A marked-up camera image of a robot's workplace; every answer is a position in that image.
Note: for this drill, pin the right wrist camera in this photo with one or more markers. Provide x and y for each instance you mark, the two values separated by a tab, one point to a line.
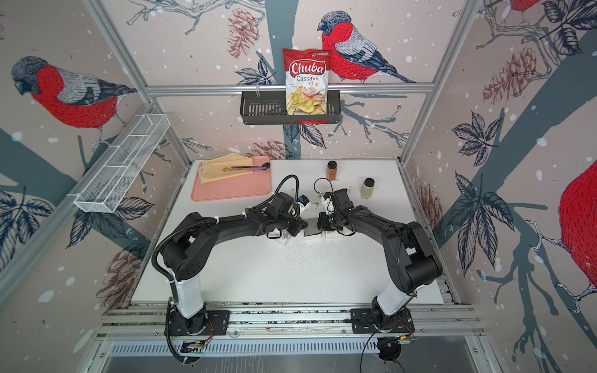
328	205

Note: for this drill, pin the iridescent black spoon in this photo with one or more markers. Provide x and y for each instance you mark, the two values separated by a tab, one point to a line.
262	167

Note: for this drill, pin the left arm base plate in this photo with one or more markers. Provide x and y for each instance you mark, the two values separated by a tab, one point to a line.
205	323

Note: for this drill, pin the pink tray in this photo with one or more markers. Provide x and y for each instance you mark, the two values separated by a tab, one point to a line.
255	184

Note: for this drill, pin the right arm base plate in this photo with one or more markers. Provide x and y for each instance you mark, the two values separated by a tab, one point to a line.
366	321

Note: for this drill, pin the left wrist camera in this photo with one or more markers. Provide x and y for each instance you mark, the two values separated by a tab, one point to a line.
303	204

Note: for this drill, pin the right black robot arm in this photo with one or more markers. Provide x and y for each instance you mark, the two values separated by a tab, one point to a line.
411	260

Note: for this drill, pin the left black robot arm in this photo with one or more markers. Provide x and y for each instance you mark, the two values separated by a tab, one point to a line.
184	253

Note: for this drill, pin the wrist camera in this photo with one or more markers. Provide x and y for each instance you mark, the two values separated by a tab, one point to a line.
303	204
328	205

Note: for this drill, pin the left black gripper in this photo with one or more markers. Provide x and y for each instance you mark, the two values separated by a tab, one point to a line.
298	227

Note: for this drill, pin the beige cloth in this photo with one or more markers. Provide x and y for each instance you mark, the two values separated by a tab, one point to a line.
221	168

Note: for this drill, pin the orange spice jar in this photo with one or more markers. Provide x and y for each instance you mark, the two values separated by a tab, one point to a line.
331	170

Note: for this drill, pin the white mesh shelf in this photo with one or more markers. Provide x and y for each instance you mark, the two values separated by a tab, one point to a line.
108	187

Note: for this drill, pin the Chuba cassava chips bag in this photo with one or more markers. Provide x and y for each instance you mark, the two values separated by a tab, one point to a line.
306	81

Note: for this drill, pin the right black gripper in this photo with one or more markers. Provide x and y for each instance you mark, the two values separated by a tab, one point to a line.
321	224

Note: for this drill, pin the pale spice jar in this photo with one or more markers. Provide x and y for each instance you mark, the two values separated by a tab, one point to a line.
368	188

